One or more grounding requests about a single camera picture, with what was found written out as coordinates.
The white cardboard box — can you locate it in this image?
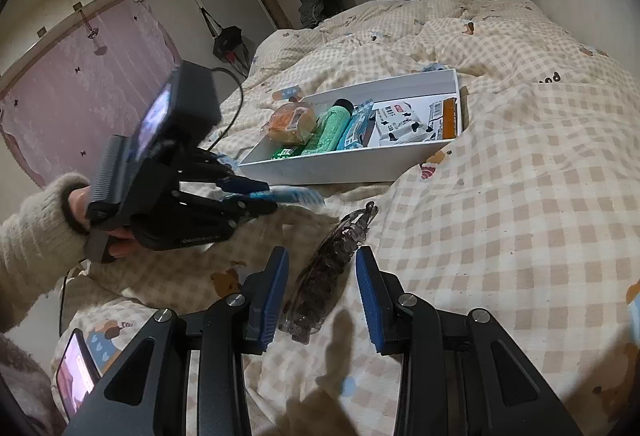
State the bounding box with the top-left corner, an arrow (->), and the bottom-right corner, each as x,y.
237,68 -> 463,187

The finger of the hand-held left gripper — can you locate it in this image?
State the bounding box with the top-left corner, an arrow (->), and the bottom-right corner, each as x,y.
172,188 -> 281,229
192,148 -> 273,194

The grey striped garment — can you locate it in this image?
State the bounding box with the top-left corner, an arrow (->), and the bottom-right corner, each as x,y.
295,0 -> 326,29

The brown fuzzy clothing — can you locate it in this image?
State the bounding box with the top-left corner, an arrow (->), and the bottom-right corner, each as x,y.
0,331 -> 66,436

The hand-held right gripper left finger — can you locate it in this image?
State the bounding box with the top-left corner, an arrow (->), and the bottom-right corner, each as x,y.
62,246 -> 291,436

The person's left hand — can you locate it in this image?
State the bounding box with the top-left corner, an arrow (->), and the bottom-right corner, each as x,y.
65,188 -> 143,259

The green hand cream tube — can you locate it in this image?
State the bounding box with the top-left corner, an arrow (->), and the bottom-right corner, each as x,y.
299,98 -> 353,157

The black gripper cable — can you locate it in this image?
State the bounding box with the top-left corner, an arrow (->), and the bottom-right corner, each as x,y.
207,66 -> 246,152

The pink lace curtain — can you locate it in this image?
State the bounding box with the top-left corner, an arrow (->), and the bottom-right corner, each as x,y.
0,0 -> 183,189

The white cow-print packet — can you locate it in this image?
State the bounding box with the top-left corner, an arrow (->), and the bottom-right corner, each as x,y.
372,100 -> 433,147

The blue snack packet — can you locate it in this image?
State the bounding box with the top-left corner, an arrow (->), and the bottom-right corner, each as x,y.
220,183 -> 326,209
336,98 -> 376,152

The brown snack bar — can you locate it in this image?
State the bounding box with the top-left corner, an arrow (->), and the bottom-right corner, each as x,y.
427,97 -> 460,141

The grey hair claw clip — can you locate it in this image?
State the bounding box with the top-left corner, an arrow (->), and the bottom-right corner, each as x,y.
277,201 -> 379,346

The green snack packet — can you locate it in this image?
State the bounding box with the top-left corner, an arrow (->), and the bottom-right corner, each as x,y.
270,143 -> 306,161

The hanging curtain ornament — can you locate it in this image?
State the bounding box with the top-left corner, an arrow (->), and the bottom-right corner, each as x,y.
82,8 -> 108,57

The orange bread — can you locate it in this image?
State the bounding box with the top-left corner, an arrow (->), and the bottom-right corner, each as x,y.
263,102 -> 317,146

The black hanging bag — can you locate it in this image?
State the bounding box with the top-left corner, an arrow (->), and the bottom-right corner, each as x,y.
200,6 -> 251,77

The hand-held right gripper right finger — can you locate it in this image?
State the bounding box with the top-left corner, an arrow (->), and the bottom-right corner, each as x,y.
354,246 -> 583,436

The smartphone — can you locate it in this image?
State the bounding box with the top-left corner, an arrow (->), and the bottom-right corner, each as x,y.
55,328 -> 103,419

